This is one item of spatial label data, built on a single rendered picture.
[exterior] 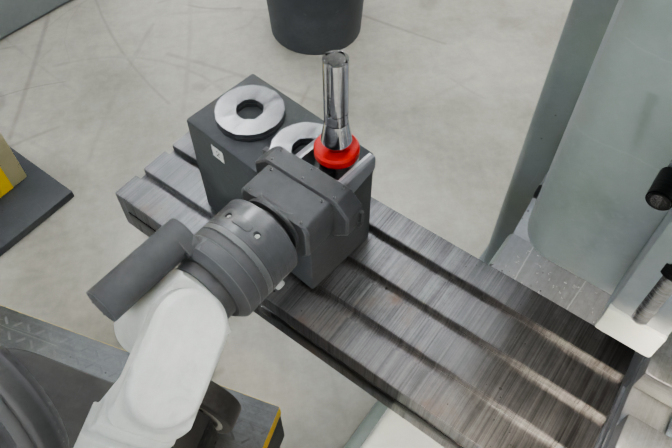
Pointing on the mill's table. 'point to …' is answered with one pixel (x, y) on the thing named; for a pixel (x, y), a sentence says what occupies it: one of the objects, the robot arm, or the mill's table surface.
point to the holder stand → (224, 137)
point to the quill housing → (614, 137)
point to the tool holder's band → (336, 154)
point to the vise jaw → (637, 435)
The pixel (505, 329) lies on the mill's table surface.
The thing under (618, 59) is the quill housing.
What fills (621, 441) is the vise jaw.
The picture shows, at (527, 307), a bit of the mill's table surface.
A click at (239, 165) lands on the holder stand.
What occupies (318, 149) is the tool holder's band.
